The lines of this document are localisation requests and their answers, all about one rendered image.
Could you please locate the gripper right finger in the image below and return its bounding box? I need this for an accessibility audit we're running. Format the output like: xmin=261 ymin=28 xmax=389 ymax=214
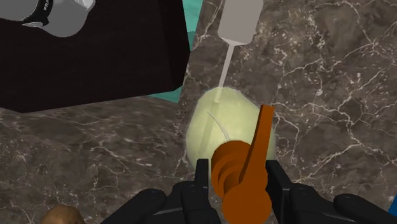
xmin=265 ymin=160 xmax=397 ymax=224

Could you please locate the orange spray nozzle with trigger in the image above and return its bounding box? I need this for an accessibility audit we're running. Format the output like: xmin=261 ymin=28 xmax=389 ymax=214
xmin=211 ymin=104 xmax=276 ymax=224

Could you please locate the pale green translucent cup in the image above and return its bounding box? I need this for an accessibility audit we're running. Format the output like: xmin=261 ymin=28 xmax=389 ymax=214
xmin=185 ymin=87 xmax=277 ymax=181

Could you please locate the brown rounded object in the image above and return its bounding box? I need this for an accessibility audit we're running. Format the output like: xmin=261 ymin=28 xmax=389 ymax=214
xmin=39 ymin=204 xmax=87 ymax=224

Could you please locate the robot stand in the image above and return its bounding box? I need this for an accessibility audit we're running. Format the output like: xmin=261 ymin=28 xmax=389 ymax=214
xmin=0 ymin=0 xmax=191 ymax=114

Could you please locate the blue object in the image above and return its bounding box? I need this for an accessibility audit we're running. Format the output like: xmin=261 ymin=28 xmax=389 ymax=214
xmin=387 ymin=193 xmax=397 ymax=218

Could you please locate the grey spatula with thin handle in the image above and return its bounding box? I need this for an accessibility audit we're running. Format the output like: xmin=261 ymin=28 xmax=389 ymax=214
xmin=214 ymin=0 xmax=265 ymax=104

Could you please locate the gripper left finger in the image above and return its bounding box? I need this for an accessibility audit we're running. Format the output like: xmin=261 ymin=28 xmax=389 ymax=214
xmin=101 ymin=158 xmax=222 ymax=224

